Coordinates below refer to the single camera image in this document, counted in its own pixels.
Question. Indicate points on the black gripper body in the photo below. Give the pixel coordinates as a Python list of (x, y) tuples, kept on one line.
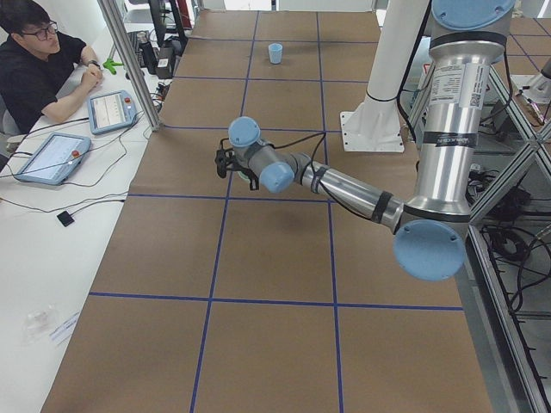
[(248, 177)]

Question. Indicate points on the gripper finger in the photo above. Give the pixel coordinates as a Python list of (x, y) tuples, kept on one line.
[(253, 183)]

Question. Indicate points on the light blue cup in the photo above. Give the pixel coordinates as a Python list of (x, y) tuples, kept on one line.
[(275, 53)]

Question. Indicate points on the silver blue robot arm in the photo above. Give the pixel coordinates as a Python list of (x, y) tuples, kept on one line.
[(466, 39)]

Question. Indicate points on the black box with label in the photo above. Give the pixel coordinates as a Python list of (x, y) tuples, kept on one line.
[(169, 56)]

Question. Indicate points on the far teach pendant tablet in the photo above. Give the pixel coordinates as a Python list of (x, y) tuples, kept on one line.
[(111, 111)]

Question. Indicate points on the teach pendant tablet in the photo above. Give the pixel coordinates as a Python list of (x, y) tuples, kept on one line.
[(111, 111), (55, 159)]

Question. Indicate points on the green plastic toy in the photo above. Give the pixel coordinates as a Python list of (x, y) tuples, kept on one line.
[(111, 65)]

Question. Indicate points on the small black square device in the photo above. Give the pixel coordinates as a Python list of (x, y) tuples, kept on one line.
[(65, 218)]

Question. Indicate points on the near teach pendant tablet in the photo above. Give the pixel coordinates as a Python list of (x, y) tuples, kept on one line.
[(55, 159)]

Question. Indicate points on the seated person in black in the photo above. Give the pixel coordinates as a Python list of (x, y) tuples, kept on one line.
[(43, 71)]

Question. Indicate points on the clear plastic bag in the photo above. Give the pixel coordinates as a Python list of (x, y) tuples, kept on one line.
[(38, 323)]

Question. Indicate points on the wrist black camera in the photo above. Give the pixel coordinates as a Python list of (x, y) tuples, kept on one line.
[(224, 159)]

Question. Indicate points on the aluminium frame post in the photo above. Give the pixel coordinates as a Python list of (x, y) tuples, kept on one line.
[(118, 32)]

